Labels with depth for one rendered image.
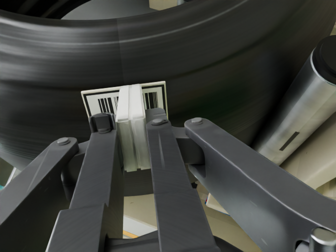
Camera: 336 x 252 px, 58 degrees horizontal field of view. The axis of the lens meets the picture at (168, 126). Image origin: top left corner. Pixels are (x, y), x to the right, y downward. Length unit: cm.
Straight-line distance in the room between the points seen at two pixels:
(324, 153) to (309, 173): 3
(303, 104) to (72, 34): 20
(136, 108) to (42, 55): 11
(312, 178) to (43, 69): 28
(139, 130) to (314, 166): 24
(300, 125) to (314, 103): 4
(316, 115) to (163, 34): 15
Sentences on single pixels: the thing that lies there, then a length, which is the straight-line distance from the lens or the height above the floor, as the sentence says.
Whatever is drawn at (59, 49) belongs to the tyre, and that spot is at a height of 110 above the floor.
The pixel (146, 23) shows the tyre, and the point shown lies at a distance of 25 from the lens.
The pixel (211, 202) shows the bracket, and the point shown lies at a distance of 54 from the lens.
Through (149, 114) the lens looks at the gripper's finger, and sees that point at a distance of 17.
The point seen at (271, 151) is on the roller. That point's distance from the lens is 37.
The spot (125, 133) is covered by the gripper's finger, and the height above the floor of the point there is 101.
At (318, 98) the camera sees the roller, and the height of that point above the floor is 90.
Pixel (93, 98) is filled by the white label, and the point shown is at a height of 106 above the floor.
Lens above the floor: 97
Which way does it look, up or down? 9 degrees up
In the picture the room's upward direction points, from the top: 71 degrees counter-clockwise
